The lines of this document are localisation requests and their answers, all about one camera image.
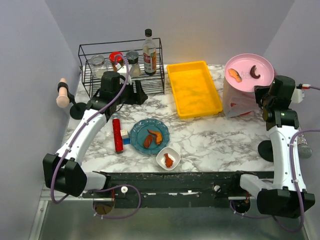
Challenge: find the clear glass salt jar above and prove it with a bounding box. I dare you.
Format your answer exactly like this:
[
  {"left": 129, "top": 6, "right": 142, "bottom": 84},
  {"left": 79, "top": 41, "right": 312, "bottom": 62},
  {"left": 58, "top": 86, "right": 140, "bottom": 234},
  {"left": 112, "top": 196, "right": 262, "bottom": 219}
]
[{"left": 90, "top": 54, "right": 108, "bottom": 79}]

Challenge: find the pink round plate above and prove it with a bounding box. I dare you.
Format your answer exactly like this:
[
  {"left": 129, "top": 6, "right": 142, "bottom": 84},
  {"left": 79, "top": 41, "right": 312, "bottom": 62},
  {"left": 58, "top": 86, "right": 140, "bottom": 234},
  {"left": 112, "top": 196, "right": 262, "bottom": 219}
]
[{"left": 224, "top": 53, "right": 275, "bottom": 93}]

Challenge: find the red lid sauce jar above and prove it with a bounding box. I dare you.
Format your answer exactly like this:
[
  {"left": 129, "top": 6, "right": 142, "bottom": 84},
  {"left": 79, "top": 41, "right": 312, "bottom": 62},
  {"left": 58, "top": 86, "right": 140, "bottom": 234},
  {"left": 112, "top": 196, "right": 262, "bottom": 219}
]
[{"left": 109, "top": 51, "right": 124, "bottom": 72}]

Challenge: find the teal glass plate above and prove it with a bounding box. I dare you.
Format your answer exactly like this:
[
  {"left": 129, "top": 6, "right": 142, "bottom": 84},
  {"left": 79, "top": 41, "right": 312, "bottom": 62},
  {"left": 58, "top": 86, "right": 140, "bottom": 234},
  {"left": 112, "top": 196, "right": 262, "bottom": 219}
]
[{"left": 129, "top": 118, "right": 170, "bottom": 155}]

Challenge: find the grey cap salt grinder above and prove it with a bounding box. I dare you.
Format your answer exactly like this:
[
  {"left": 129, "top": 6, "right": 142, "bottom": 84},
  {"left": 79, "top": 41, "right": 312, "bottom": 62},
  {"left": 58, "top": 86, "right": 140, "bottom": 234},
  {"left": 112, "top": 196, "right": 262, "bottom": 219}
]
[{"left": 125, "top": 50, "right": 141, "bottom": 78}]

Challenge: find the dark sauce glass bottle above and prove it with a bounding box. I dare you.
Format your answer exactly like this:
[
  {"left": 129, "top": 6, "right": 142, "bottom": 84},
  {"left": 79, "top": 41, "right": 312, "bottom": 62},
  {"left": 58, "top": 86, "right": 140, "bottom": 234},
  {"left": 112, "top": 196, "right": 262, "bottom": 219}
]
[{"left": 142, "top": 28, "right": 157, "bottom": 76}]

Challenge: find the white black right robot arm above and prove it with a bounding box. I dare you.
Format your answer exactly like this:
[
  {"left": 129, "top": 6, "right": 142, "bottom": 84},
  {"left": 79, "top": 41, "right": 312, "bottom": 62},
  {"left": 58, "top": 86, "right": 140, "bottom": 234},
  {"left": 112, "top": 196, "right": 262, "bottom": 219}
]
[{"left": 239, "top": 75, "right": 315, "bottom": 219}]

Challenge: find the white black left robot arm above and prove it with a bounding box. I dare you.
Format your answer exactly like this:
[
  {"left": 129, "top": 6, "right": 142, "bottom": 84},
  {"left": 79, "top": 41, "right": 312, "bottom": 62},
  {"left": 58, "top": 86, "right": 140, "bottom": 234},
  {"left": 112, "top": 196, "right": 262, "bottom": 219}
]
[{"left": 42, "top": 71, "right": 148, "bottom": 197}]

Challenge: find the octopus tentacle toy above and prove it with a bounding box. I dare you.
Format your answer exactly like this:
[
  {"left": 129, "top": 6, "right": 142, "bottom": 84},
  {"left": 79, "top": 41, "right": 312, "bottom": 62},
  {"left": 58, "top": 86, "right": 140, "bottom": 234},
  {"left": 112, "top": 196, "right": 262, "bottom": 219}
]
[{"left": 249, "top": 65, "right": 261, "bottom": 79}]

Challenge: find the pink mesh waste basket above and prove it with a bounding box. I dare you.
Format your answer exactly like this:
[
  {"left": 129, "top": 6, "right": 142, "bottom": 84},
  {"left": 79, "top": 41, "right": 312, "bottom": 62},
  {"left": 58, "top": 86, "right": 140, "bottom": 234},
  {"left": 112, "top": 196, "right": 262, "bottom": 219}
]
[{"left": 222, "top": 69, "right": 275, "bottom": 118}]

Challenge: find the salmon slice toy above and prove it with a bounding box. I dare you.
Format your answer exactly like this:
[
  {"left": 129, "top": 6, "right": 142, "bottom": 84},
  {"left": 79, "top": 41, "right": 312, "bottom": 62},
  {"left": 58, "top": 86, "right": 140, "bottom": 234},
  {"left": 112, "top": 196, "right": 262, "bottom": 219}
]
[{"left": 227, "top": 68, "right": 242, "bottom": 83}]

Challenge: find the white toy brick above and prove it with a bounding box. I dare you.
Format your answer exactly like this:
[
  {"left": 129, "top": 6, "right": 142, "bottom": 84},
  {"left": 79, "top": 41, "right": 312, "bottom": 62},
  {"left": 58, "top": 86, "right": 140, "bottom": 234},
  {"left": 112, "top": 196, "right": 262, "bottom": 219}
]
[{"left": 120, "top": 129, "right": 129, "bottom": 139}]

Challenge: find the brown grilled meat toy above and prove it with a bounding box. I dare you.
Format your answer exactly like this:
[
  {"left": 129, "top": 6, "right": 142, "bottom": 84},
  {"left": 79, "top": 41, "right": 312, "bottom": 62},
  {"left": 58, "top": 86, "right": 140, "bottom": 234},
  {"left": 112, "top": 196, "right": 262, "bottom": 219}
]
[{"left": 143, "top": 134, "right": 154, "bottom": 149}]

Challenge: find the blue toy brick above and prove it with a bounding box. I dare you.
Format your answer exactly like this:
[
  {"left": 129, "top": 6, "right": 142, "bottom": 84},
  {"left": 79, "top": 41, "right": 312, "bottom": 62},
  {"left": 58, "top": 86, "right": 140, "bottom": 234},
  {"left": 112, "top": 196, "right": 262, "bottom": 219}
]
[{"left": 122, "top": 137, "right": 131, "bottom": 145}]

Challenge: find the red cylindrical can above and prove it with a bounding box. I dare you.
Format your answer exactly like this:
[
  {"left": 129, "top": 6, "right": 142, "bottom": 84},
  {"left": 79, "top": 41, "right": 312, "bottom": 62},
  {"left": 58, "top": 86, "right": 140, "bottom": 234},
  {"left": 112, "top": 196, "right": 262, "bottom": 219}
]
[{"left": 112, "top": 116, "right": 124, "bottom": 154}]

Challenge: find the yellow plastic tray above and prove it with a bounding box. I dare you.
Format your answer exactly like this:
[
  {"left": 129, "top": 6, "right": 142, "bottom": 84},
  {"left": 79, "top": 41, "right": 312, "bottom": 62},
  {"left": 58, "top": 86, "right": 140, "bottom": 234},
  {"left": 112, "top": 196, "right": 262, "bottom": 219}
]
[{"left": 166, "top": 61, "right": 223, "bottom": 119}]

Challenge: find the glitter microphone on stand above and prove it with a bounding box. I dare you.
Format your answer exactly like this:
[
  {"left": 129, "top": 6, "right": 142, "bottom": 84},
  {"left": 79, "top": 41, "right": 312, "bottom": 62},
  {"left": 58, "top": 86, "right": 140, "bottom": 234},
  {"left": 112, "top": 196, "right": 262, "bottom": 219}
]
[{"left": 257, "top": 133, "right": 313, "bottom": 163}]

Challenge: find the small white square dish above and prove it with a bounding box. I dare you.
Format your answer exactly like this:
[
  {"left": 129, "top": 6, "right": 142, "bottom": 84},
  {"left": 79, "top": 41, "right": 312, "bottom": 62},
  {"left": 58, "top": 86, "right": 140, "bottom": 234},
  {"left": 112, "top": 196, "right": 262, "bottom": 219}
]
[{"left": 156, "top": 147, "right": 181, "bottom": 171}]

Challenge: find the fried chicken drumstick toy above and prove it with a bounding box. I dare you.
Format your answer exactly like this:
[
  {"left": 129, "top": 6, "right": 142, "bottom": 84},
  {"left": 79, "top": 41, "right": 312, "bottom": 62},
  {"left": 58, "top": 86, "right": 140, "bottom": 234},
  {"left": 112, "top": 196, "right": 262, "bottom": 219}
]
[{"left": 164, "top": 153, "right": 174, "bottom": 168}]

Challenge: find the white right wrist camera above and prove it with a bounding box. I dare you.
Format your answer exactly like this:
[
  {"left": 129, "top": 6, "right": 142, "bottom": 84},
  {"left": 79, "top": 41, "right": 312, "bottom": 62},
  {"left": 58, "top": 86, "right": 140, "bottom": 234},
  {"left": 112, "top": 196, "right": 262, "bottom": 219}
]
[{"left": 291, "top": 88, "right": 305, "bottom": 104}]

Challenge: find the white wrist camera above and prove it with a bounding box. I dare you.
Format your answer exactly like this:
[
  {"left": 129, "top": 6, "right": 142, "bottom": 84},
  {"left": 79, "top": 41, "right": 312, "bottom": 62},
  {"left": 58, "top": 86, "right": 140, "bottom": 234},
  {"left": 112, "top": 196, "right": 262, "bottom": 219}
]
[
  {"left": 291, "top": 88, "right": 305, "bottom": 104},
  {"left": 117, "top": 65, "right": 132, "bottom": 85}
]

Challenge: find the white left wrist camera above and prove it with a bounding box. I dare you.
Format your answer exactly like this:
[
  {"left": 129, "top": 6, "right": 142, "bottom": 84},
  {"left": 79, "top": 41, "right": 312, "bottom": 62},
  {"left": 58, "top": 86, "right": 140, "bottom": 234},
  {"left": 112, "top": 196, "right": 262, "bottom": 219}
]
[{"left": 117, "top": 65, "right": 132, "bottom": 85}]

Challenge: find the black wire rack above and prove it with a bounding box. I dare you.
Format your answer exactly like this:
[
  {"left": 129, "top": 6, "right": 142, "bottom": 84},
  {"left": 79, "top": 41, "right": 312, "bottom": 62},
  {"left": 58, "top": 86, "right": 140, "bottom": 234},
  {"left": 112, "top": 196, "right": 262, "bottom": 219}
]
[{"left": 78, "top": 37, "right": 165, "bottom": 98}]

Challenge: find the beige handle on black stand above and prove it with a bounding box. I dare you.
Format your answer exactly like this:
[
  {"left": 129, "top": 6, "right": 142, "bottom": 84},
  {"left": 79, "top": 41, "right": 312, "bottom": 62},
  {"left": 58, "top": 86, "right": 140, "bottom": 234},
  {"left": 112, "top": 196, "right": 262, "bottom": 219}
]
[{"left": 56, "top": 78, "right": 86, "bottom": 120}]

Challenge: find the black mounting base rail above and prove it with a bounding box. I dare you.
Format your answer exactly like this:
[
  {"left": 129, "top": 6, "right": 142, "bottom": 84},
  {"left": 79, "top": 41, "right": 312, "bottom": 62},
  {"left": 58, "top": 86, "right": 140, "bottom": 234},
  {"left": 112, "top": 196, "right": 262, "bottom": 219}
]
[{"left": 82, "top": 171, "right": 276, "bottom": 209}]

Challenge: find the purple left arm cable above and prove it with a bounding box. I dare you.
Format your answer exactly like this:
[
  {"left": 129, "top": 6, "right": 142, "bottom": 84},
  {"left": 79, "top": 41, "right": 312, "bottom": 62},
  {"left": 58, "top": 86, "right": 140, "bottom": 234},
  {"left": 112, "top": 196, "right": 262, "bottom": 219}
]
[{"left": 50, "top": 55, "right": 142, "bottom": 220}]

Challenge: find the aluminium extrusion rail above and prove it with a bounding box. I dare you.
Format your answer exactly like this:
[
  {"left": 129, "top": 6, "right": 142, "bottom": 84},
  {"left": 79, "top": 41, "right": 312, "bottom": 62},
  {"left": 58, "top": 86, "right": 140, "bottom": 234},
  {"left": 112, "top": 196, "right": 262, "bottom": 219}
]
[{"left": 39, "top": 184, "right": 91, "bottom": 201}]

